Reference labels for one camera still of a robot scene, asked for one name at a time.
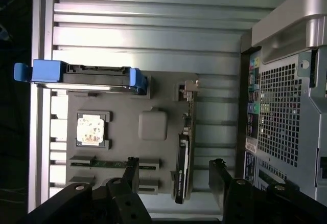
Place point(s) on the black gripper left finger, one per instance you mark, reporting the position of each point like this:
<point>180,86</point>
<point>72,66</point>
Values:
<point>122,203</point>

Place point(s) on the hard disk with blue carrier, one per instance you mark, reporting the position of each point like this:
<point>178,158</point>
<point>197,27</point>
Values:
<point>46,70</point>

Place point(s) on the grey plastic parts rack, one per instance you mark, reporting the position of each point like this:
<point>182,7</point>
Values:
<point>122,132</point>

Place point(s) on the green RAM stick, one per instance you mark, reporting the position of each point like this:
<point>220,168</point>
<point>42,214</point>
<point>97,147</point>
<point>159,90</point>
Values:
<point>107,163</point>

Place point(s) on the open black PC case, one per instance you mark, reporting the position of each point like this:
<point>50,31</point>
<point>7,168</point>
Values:
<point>281,93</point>

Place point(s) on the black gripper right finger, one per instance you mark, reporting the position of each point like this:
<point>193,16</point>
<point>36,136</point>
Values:
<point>240,203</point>

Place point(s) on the silver CPU chip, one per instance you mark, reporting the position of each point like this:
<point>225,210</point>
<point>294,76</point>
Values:
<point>90,129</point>

